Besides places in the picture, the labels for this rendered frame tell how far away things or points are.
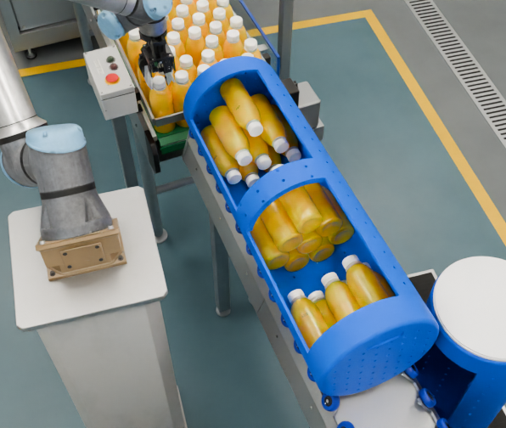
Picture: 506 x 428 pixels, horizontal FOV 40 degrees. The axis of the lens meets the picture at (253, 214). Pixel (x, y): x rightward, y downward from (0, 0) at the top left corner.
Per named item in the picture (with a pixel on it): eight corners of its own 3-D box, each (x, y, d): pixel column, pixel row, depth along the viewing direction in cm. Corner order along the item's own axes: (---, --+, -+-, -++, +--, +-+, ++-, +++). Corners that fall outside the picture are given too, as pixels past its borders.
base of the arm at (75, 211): (34, 245, 141) (22, 198, 139) (51, 232, 156) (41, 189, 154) (107, 230, 141) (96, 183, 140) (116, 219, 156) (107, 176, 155)
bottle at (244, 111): (246, 83, 191) (271, 123, 181) (229, 100, 193) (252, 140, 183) (231, 73, 186) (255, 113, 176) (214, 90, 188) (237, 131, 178)
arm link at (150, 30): (133, 10, 181) (163, 3, 183) (135, 25, 184) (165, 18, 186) (142, 27, 176) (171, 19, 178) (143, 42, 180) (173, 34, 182)
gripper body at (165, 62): (150, 79, 189) (145, 43, 179) (141, 60, 193) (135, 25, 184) (177, 72, 190) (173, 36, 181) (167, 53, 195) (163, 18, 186)
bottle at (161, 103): (177, 132, 213) (172, 89, 199) (155, 136, 211) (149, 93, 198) (173, 116, 217) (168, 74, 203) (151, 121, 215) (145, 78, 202)
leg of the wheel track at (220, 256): (219, 318, 275) (212, 223, 225) (214, 306, 278) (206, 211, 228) (233, 313, 276) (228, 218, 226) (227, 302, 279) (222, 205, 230)
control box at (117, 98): (105, 121, 201) (99, 94, 193) (88, 78, 213) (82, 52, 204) (138, 112, 204) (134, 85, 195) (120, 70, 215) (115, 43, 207)
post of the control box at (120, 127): (147, 280, 285) (108, 100, 206) (144, 273, 288) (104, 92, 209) (156, 277, 286) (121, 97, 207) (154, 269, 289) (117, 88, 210)
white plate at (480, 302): (479, 236, 172) (477, 239, 173) (409, 303, 160) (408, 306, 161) (579, 306, 160) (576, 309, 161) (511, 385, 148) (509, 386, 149)
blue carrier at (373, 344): (318, 412, 154) (320, 358, 131) (189, 146, 203) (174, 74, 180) (430, 363, 159) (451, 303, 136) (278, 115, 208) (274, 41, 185)
